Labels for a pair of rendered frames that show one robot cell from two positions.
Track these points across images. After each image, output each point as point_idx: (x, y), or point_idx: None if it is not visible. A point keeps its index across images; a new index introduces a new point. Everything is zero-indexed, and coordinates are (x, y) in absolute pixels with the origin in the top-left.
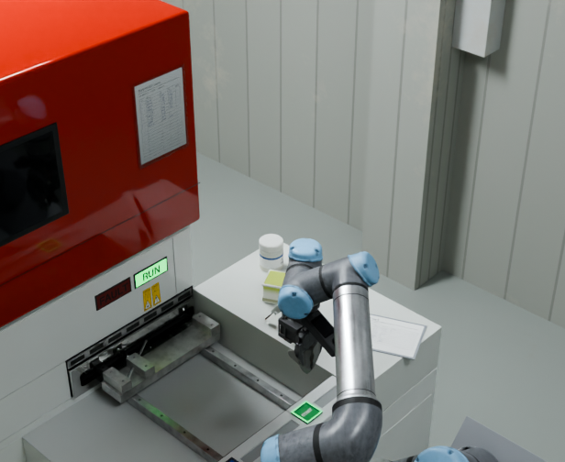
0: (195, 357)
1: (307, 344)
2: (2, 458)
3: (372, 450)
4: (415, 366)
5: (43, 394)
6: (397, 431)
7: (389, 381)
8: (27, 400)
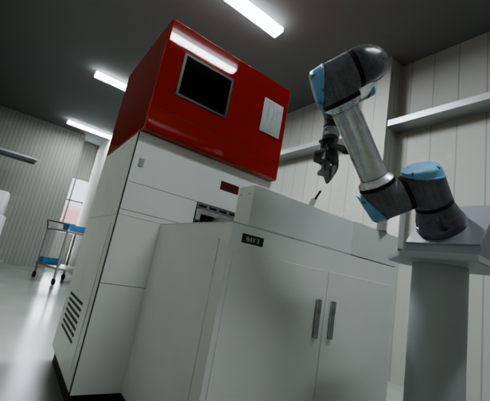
0: None
1: (329, 157)
2: (145, 227)
3: (384, 56)
4: (384, 247)
5: (180, 209)
6: (373, 289)
7: (370, 238)
8: (172, 204)
